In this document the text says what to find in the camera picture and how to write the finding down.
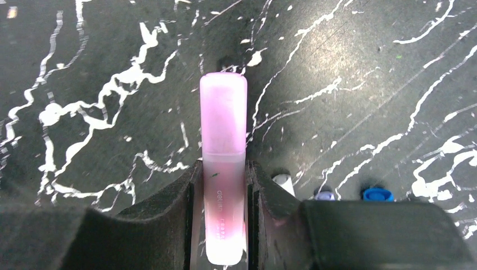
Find white marker lavender cap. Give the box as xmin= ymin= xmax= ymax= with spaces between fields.
xmin=314 ymin=191 xmax=335 ymax=201

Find white marker light grey cap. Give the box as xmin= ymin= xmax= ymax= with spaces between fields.
xmin=272 ymin=174 xmax=296 ymax=197

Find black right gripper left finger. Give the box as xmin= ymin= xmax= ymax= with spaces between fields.
xmin=1 ymin=161 xmax=203 ymax=269

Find white marker dark blue cap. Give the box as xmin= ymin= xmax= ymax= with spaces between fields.
xmin=362 ymin=187 xmax=394 ymax=201

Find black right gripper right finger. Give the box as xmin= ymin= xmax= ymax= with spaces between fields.
xmin=246 ymin=161 xmax=476 ymax=269

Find pink highlighter body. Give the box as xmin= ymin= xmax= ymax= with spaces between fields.
xmin=200 ymin=72 xmax=248 ymax=266

